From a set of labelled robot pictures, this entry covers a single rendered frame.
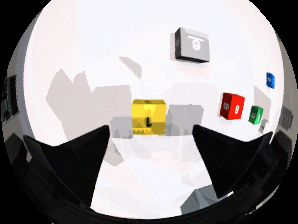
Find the green block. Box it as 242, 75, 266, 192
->
249, 105, 263, 125

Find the red block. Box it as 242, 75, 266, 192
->
220, 92, 245, 120

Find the blue block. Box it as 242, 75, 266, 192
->
266, 72, 275, 89

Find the yellow block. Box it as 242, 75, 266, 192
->
132, 100, 168, 135

